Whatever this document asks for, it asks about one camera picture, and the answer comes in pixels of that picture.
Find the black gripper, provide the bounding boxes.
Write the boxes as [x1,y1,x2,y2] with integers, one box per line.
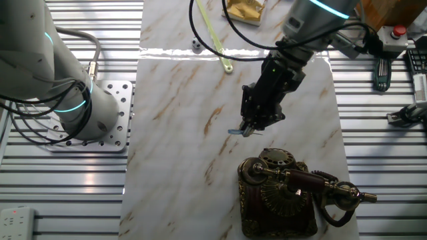
[238,55,307,138]

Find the small blue-handled screwdriver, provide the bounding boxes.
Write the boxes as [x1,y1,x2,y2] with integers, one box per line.
[228,129,264,137]

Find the brass and red phone handset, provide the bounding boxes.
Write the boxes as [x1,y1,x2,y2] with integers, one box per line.
[240,157,378,211]

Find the antique brass rotary phone base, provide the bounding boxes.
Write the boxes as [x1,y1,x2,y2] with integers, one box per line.
[237,147,318,238]

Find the yellow-green fly swatter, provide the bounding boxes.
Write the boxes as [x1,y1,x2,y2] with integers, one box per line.
[195,0,234,74]

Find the white marble pattern mat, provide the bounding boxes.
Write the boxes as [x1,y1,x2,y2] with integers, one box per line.
[118,0,361,240]

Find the gold tissue pack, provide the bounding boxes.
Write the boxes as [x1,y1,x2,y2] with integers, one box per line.
[222,0,266,27]

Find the green hex key set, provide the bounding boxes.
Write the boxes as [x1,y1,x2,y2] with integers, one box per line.
[373,57,393,93]

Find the grey box red stop button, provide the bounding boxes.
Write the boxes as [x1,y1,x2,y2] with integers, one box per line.
[377,25,408,53]

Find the black keyboard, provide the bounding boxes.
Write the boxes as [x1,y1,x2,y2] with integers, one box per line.
[405,49,427,76]

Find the brown wooden box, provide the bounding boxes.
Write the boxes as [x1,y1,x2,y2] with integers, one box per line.
[358,0,427,34]

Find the white plastic bag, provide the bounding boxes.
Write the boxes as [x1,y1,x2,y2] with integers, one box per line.
[407,15,427,41]

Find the white power strip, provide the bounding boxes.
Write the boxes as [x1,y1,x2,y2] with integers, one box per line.
[0,206,36,240]

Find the black coiled phone cord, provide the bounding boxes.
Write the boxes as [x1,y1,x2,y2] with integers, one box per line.
[312,169,356,228]

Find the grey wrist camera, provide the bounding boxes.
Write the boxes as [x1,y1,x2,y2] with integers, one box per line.
[330,31,363,60]

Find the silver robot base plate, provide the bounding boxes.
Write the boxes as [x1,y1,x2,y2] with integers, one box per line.
[45,79,133,153]

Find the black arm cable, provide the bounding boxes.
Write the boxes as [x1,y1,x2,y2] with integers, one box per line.
[188,0,383,63]

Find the small silver camera on mount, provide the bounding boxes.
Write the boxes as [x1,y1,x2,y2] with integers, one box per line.
[386,101,427,128]

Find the thin cable bundle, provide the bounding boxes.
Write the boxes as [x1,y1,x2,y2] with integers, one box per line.
[0,79,93,147]

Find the thick grey robot cable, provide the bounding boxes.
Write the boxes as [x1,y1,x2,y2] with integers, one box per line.
[55,26,101,83]

